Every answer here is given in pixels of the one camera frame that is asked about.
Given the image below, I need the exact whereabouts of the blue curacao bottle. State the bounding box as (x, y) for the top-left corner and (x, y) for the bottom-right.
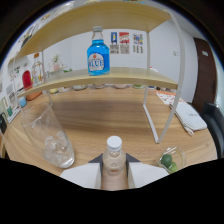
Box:
(86, 25), (111, 77)

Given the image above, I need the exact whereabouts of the clear bottle with orange cap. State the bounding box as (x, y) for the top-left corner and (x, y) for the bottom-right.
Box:
(31, 52), (45, 87)

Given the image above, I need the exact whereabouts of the dark brown door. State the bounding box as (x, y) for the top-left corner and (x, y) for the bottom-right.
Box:
(191, 37), (214, 114)

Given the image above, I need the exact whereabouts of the clear bottle with red label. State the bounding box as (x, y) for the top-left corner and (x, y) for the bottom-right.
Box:
(101, 135), (128, 177)

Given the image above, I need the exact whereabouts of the red wall poster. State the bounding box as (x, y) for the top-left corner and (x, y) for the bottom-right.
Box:
(118, 31), (131, 55)

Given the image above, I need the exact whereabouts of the clear glass with ice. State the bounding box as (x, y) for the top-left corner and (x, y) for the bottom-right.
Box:
(20, 102), (76, 169)

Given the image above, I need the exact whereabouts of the multicolour wall poster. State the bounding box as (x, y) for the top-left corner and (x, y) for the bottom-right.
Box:
(133, 33), (145, 55)

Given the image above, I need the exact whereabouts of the black chair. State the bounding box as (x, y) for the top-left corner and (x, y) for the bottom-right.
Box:
(201, 101), (224, 158)

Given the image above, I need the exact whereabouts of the white folded cloth bag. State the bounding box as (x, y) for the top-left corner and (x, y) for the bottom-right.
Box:
(169, 99), (208, 136)

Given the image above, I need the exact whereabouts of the glass jar with limes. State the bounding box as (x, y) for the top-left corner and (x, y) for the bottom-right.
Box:
(156, 146), (187, 174)

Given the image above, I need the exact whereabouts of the blue wall poster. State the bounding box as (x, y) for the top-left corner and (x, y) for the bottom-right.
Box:
(110, 31), (119, 55)

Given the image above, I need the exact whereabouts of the two-tier wooden shelf rack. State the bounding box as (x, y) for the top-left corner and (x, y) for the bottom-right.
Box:
(13, 1), (186, 145)

